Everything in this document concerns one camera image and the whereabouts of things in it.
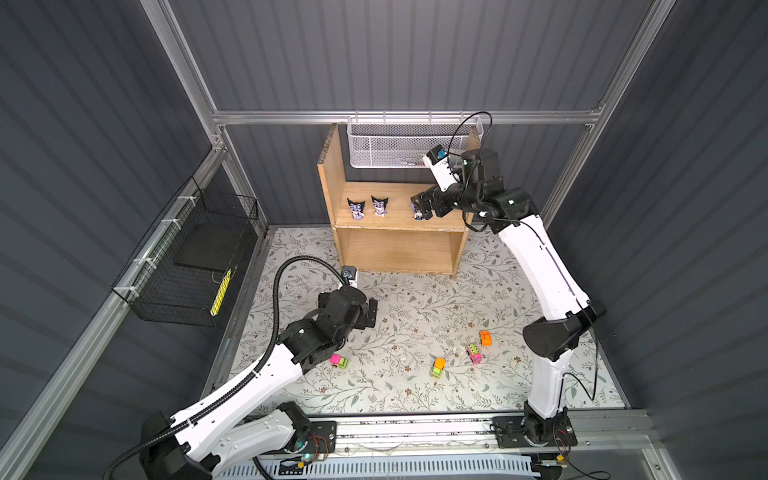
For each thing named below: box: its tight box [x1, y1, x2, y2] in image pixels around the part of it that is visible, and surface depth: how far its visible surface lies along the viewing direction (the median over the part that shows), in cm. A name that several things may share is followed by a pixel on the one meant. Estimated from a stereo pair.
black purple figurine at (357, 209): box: [347, 198, 366, 221], surface depth 82 cm
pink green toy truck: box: [468, 343, 483, 365], surface depth 87 cm
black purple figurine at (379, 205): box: [370, 195, 389, 217], surface depth 84 cm
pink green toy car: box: [329, 354, 349, 369], surface depth 86 cm
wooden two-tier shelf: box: [317, 124, 481, 275], surface depth 95 cm
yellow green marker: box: [210, 268, 232, 317], surface depth 70 cm
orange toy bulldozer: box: [479, 330, 493, 346], surface depth 91 cm
